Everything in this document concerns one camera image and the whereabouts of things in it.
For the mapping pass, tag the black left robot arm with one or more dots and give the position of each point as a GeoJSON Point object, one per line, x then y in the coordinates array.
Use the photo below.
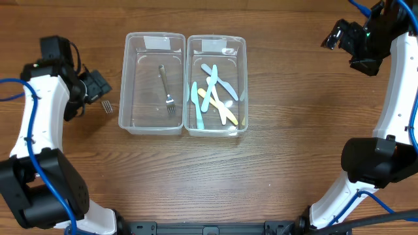
{"type": "Point", "coordinates": [39, 184]}

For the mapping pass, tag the clear plastic container right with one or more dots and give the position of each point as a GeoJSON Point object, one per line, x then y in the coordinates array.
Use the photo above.
{"type": "Point", "coordinates": [229, 53]}

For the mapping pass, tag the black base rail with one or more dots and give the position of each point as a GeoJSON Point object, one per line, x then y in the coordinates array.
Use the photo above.
{"type": "Point", "coordinates": [209, 228]}

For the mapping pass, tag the teal plastic knife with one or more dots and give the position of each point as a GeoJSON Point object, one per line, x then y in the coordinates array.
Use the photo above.
{"type": "Point", "coordinates": [195, 101]}

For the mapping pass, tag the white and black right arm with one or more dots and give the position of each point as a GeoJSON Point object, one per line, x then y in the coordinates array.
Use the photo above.
{"type": "Point", "coordinates": [390, 154]}

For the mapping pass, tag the wide metal fork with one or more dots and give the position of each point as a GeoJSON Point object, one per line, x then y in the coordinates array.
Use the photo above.
{"type": "Point", "coordinates": [171, 108]}

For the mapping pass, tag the pale grey-blue plastic knife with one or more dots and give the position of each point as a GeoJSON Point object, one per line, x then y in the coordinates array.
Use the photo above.
{"type": "Point", "coordinates": [225, 84]}

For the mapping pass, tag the light blue plastic knife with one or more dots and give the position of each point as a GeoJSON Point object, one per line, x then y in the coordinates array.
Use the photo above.
{"type": "Point", "coordinates": [211, 85]}

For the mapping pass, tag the dark metal fork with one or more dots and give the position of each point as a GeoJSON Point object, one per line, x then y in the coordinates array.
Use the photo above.
{"type": "Point", "coordinates": [107, 106]}

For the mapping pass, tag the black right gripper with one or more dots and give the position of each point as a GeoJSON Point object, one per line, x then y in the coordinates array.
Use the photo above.
{"type": "Point", "coordinates": [364, 61]}

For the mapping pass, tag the clear plastic container left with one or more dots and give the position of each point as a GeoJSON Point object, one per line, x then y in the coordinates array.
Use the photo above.
{"type": "Point", "coordinates": [142, 107]}

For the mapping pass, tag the clear plastic container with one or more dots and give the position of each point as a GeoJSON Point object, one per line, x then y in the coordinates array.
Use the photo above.
{"type": "Point", "coordinates": [229, 53]}
{"type": "Point", "coordinates": [142, 107]}

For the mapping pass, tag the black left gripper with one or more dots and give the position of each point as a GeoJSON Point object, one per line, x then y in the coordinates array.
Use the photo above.
{"type": "Point", "coordinates": [96, 86]}

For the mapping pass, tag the white plastic knife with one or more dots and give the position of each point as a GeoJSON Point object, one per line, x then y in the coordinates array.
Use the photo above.
{"type": "Point", "coordinates": [220, 105]}

